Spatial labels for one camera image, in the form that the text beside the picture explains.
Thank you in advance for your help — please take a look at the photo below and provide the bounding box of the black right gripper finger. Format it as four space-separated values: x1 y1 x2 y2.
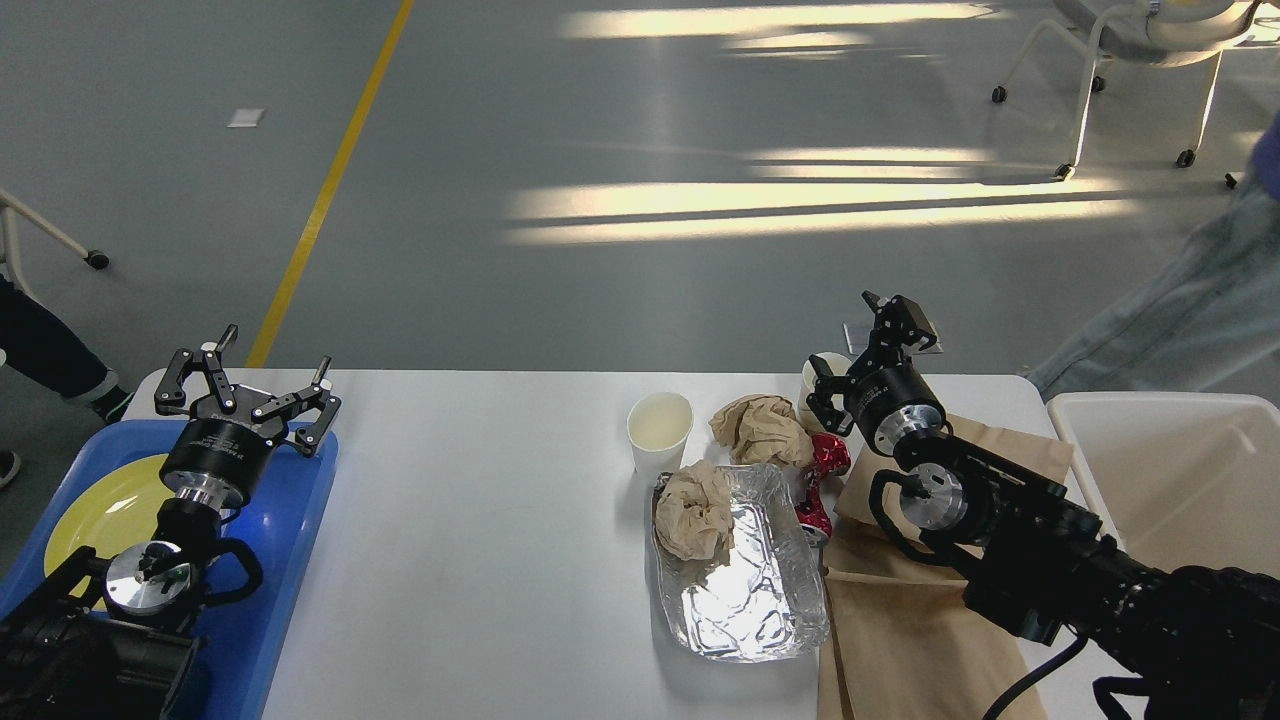
861 290 940 369
806 356 851 437

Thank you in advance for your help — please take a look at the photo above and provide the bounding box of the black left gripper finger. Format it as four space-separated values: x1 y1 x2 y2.
250 355 342 457
154 323 241 419

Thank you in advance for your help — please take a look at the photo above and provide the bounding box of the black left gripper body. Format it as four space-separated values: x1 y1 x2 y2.
160 418 276 509

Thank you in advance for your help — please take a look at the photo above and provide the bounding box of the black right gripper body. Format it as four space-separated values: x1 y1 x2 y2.
844 363 947 456

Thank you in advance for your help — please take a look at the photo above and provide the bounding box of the yellow round plate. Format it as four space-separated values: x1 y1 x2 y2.
44 454 173 574

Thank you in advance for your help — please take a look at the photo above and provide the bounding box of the white paper cup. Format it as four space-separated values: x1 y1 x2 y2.
626 392 694 486
799 352 854 436

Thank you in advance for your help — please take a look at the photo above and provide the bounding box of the brown paper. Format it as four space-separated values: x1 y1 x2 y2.
654 460 735 561

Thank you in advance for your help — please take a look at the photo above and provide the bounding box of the aluminium foil tray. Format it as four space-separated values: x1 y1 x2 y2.
652 464 829 664

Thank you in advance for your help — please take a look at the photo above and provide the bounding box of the brown paper bag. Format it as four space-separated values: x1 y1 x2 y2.
818 448 1028 719

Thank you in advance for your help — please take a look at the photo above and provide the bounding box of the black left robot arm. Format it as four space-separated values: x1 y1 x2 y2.
3 325 340 719

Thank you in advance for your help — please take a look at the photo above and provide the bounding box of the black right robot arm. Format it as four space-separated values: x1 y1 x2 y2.
806 291 1279 719

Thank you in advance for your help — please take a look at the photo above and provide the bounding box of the crumpled brown paper ball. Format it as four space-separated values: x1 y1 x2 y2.
709 395 814 468

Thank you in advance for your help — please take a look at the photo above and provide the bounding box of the person in dark trousers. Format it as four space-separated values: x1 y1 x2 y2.
1 277 134 425

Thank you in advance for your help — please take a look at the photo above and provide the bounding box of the blue plastic tray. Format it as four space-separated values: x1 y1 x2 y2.
3 419 340 719

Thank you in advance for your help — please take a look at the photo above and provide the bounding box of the white plastic bin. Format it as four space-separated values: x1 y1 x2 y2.
1047 392 1279 577

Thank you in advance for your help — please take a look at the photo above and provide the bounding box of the person in light jeans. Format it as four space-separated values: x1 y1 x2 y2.
1027 119 1279 400

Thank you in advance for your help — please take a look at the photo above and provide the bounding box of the white chair on casters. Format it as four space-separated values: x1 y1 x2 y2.
989 1 1263 182

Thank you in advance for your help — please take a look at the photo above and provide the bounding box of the white frame with casters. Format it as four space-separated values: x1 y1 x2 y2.
1 190 111 302

